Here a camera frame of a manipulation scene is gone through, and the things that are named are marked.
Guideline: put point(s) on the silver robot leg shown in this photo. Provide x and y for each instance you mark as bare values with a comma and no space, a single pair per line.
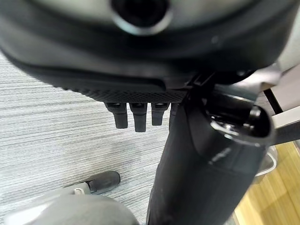
58,206

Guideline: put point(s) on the grey metal base plate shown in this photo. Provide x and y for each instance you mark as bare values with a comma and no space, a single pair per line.
267,164

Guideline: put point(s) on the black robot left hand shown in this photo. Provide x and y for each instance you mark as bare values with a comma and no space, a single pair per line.
98,51

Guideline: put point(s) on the dark robot foot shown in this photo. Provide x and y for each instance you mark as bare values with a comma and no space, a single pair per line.
105,181

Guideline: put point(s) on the white horizontal frame bar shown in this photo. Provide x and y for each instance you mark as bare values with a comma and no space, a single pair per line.
287,120

